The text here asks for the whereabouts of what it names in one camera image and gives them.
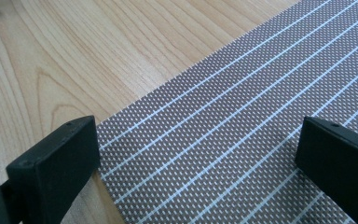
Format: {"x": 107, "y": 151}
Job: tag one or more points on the grey striped woven placemat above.
{"x": 230, "y": 124}

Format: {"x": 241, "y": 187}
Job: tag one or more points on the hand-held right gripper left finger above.
{"x": 56, "y": 168}

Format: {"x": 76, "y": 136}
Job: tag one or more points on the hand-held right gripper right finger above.
{"x": 338, "y": 161}

